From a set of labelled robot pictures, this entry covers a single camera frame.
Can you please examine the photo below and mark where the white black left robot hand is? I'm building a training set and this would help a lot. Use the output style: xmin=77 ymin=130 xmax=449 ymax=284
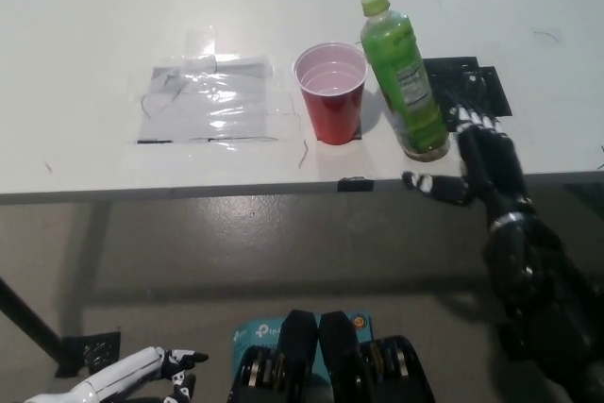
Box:
xmin=23 ymin=345 xmax=210 ymax=403

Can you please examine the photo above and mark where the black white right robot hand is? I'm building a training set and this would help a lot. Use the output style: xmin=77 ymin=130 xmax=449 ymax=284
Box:
xmin=400 ymin=104 xmax=533 ymax=230

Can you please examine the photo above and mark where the green tea plastic bottle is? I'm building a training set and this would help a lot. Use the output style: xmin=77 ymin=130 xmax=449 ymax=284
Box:
xmin=359 ymin=0 xmax=450 ymax=162

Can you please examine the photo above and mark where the red plastic cup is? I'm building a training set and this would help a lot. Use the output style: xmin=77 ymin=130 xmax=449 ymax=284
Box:
xmin=292 ymin=42 xmax=370 ymax=145

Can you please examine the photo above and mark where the black left robot body block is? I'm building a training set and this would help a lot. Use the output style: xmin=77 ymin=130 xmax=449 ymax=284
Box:
xmin=226 ymin=309 xmax=318 ymax=403

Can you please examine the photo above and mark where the black floor tape patch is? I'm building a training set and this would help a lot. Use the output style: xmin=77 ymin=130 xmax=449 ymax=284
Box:
xmin=55 ymin=330 xmax=122 ymax=378

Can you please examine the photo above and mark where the large black tape square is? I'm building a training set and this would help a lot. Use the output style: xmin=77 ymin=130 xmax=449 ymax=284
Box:
xmin=421 ymin=56 xmax=514 ymax=133

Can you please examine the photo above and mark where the black table leg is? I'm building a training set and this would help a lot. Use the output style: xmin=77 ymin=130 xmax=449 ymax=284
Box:
xmin=0 ymin=275 xmax=65 ymax=367

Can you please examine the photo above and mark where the black tape on table edge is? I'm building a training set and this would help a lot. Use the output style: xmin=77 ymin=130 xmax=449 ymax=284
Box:
xmin=337 ymin=176 xmax=375 ymax=193

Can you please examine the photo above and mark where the teal tp-link box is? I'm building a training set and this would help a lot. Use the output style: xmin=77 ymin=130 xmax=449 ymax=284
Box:
xmin=230 ymin=312 xmax=375 ymax=377

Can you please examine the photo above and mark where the paper sheet under clear film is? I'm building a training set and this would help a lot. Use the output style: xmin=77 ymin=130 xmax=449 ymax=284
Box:
xmin=136 ymin=54 xmax=279 ymax=144

